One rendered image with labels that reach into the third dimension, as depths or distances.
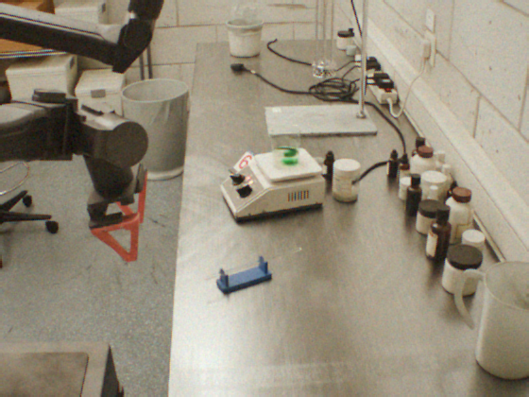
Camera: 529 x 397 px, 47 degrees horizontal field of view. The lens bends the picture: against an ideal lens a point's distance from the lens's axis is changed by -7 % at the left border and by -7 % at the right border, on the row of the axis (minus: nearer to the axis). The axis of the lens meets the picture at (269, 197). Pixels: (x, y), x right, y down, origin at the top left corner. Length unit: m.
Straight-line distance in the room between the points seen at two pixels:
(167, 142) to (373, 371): 2.22
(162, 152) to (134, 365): 1.28
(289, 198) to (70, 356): 0.69
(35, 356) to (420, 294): 0.98
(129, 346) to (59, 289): 0.45
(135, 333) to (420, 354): 1.37
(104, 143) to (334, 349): 0.52
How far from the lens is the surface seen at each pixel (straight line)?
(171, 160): 3.14
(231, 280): 1.19
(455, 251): 1.19
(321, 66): 1.77
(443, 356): 1.07
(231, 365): 1.03
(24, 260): 2.75
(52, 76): 3.60
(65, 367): 1.65
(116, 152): 0.77
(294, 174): 1.37
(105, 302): 2.42
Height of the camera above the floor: 1.47
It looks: 29 degrees down
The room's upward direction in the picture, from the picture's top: straight up
